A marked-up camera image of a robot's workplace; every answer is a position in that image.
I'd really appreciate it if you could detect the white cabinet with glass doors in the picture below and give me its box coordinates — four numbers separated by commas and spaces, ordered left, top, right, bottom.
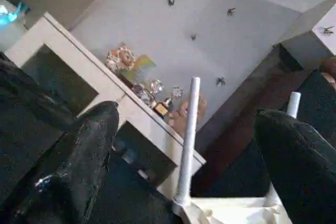
4, 12, 206, 198

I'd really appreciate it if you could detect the white plastic table top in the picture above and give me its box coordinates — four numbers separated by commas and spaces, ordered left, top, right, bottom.
172, 195, 293, 224

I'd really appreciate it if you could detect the bystander bare hand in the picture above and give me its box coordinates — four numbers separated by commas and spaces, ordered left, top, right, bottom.
320, 56, 336, 89

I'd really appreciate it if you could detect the white plastic table leg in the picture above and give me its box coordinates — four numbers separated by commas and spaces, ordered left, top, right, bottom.
174, 76, 202, 206
267, 92, 302, 206

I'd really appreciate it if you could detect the black mat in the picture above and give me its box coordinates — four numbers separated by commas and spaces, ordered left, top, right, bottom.
0, 51, 182, 224

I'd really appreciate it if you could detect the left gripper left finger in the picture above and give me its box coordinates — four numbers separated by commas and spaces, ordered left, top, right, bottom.
10, 101, 120, 224

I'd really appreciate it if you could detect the beige plush toy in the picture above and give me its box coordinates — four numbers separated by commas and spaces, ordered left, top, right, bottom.
168, 94, 208, 136

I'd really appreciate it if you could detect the yellow green card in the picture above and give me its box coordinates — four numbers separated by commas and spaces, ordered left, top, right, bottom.
126, 55, 157, 80

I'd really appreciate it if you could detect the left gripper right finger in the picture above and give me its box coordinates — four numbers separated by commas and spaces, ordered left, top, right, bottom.
255, 109, 336, 224

